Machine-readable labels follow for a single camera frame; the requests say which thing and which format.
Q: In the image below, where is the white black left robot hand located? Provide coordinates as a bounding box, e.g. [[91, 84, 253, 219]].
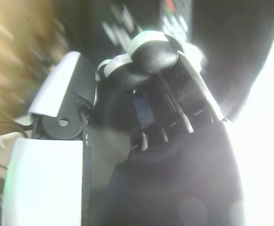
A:
[[0, 30, 248, 226]]

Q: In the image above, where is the black box with antenna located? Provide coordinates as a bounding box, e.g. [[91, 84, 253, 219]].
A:
[[75, 0, 194, 57]]

